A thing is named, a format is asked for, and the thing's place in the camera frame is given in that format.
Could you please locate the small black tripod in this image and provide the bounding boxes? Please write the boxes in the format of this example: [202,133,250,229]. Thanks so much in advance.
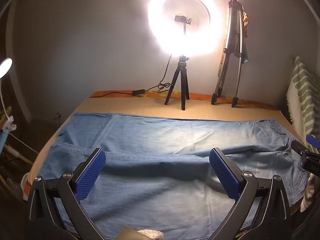
[164,54,190,110]

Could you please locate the beige blanket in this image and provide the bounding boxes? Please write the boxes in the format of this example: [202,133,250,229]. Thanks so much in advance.
[27,96,309,240]

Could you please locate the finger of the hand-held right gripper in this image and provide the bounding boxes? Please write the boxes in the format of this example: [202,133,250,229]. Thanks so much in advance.
[291,140,320,173]
[306,134,320,148]

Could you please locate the blue denim pants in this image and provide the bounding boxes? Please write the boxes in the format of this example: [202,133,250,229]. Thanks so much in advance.
[37,112,309,239]

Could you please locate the round ring light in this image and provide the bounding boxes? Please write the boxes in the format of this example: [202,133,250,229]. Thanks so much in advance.
[147,0,224,55]

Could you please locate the green white striped towel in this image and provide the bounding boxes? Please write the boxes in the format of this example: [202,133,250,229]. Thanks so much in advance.
[286,54,320,212]

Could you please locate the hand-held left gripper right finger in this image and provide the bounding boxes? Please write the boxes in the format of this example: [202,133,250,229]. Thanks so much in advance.
[209,148,292,240]

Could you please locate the person's left hand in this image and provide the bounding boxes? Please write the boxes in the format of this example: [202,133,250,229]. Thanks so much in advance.
[136,229,164,240]

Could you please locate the black phone holder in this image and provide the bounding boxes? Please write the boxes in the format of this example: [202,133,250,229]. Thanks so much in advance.
[174,15,193,27]

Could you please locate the folded silver tripod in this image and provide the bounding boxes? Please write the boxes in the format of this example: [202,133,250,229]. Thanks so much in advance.
[211,0,244,108]

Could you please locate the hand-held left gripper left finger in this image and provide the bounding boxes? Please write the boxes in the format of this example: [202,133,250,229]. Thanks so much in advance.
[27,148,107,240]

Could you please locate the white clip-on desk lamp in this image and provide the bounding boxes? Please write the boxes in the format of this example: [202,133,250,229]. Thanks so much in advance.
[0,57,15,133]

